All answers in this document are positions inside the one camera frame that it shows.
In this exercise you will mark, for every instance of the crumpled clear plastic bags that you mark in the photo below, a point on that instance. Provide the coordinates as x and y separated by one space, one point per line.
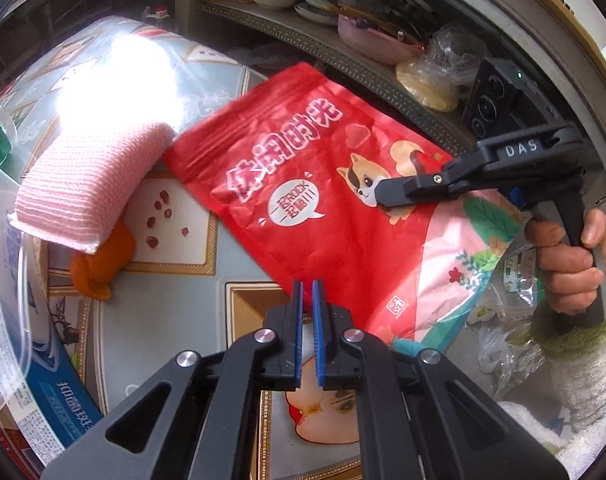
513 285

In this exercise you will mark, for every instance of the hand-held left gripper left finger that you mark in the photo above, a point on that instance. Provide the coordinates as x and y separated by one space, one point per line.
297 335

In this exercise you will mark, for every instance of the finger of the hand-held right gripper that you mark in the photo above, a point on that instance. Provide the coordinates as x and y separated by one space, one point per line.
423 185

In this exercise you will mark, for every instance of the stack of plates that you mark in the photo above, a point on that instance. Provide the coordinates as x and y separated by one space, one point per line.
315 10

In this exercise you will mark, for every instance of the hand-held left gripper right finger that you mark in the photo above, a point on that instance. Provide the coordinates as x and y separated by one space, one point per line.
319 335

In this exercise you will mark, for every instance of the fruit print tablecloth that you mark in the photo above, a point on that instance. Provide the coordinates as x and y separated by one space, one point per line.
183 320

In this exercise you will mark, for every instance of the plastic bag with yellow contents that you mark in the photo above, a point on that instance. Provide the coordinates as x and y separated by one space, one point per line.
428 85

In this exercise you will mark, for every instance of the long blue cardboard box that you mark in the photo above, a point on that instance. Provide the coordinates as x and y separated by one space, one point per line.
58 395

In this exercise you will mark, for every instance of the orange crumpled cloth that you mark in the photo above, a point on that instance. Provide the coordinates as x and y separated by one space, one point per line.
100 270

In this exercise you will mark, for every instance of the person's right forearm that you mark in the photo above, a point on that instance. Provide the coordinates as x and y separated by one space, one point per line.
583 375

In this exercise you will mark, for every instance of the person's right hand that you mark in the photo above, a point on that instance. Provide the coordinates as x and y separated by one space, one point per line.
565 275

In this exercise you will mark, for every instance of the red snack bag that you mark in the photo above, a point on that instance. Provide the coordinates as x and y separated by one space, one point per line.
323 220

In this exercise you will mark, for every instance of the pink folded cloth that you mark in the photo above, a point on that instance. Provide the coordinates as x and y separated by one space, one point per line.
88 185

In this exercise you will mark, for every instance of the perforated metal shelf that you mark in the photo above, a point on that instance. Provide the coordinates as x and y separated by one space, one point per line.
283 25

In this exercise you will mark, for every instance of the clear crumpled plastic bag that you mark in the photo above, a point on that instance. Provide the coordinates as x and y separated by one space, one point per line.
508 360

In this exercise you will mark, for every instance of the pink plastic basin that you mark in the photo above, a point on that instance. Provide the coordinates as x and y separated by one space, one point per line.
373 42

